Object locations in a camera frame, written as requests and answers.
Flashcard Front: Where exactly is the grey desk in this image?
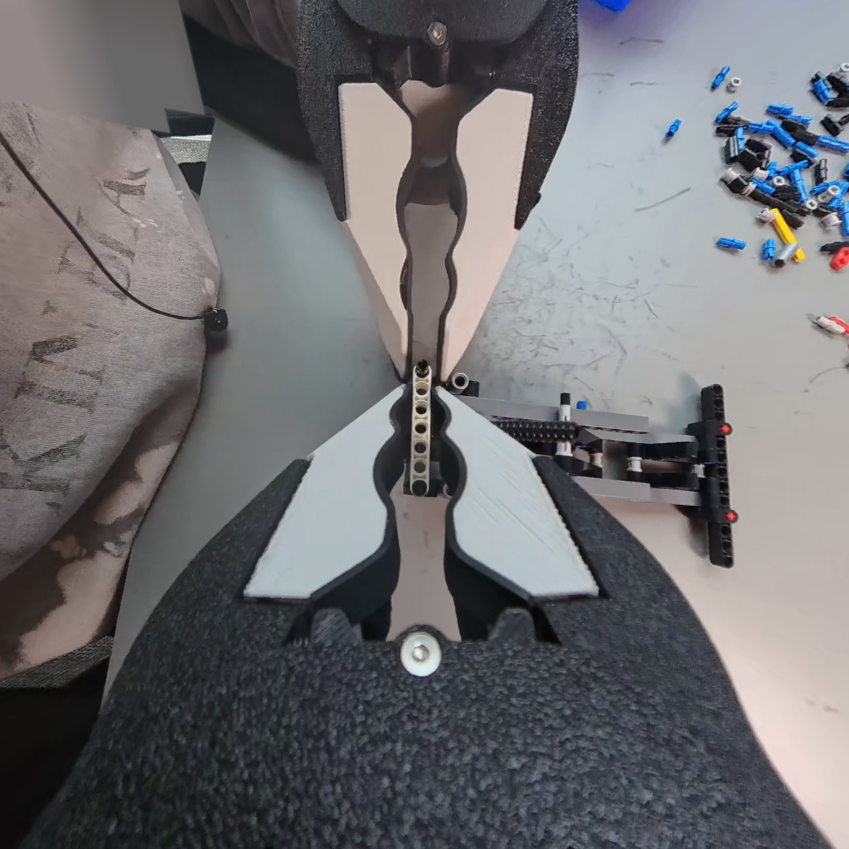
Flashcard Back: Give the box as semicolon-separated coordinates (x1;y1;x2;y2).
106;0;849;849

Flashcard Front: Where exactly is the pile of red white pieces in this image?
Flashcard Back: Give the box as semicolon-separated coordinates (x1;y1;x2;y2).
809;244;849;338

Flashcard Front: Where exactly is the person's grey patterned hoodie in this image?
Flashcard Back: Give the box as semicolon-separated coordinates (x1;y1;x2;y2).
0;99;223;687

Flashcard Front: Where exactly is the pile of blue black pins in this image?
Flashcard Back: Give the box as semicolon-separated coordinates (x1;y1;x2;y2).
663;63;849;269

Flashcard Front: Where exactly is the black grey toy car chassis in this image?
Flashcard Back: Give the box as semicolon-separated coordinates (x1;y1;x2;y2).
447;373;736;569

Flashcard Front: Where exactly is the white toy brick beam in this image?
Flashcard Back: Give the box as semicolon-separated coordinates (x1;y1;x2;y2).
405;379;437;498

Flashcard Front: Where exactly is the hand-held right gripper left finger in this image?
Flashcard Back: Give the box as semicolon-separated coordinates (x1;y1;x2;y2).
243;385;408;603

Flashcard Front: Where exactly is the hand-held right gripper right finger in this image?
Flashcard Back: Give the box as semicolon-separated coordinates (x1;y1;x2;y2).
433;386;601;604

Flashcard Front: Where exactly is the thin black cable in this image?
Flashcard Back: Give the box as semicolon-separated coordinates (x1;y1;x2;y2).
0;129;229;333

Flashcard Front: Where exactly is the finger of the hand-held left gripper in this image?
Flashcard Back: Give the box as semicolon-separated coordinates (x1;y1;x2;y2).
436;88;536;377
338;83;417;380

